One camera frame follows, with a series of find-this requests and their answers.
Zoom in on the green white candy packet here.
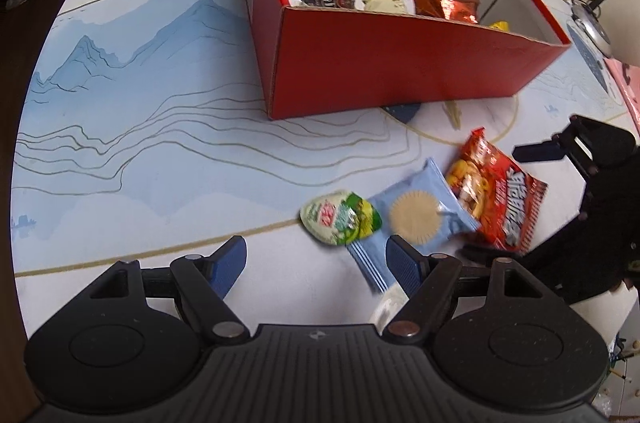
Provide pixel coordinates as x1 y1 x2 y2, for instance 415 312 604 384
300 190 383 246

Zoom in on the light blue cookie packet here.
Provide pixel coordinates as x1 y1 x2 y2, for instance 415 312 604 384
347 158 481 294

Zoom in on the copper foil snack packet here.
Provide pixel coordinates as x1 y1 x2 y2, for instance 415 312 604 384
407 0 482 25

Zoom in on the red cardboard box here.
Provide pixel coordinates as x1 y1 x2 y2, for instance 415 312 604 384
240 0 572 121

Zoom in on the red snack packet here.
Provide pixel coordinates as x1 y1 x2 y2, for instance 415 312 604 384
445 128 548 254

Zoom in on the white blue snack packet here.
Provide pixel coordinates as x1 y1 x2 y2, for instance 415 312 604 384
369 283 408 329

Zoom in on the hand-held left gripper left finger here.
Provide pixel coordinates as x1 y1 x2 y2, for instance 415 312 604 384
90 235 251 344

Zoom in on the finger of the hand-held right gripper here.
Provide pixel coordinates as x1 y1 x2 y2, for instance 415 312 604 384
459 223 588 284
512 115 640 176

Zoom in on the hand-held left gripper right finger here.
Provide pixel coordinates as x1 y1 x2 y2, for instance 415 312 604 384
385 234 551 340

